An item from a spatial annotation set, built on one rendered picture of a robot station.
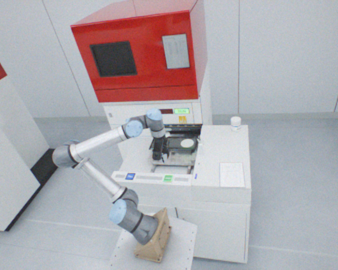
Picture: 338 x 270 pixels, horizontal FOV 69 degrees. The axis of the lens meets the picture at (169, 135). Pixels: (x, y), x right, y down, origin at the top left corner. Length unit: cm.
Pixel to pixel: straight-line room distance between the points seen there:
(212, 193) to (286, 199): 131
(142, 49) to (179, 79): 32
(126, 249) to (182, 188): 47
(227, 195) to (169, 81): 85
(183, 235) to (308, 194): 164
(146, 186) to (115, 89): 78
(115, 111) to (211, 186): 105
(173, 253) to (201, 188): 39
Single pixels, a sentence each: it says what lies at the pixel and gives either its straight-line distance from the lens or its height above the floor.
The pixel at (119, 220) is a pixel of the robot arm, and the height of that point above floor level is 109.
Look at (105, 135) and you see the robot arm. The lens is 120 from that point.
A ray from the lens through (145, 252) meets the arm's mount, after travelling 141.
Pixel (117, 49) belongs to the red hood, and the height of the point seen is 163.
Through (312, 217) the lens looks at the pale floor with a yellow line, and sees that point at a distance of 268.
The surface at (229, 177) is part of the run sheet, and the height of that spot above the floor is 97.
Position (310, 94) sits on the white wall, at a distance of 365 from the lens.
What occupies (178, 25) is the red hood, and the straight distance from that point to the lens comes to 163.
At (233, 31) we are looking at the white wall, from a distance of 321.
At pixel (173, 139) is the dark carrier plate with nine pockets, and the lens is 198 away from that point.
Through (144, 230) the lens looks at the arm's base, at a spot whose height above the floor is 102.
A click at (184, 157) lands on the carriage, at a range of 183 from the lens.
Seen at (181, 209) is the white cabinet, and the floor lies 72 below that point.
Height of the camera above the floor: 211
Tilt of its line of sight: 36 degrees down
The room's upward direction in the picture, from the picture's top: 11 degrees counter-clockwise
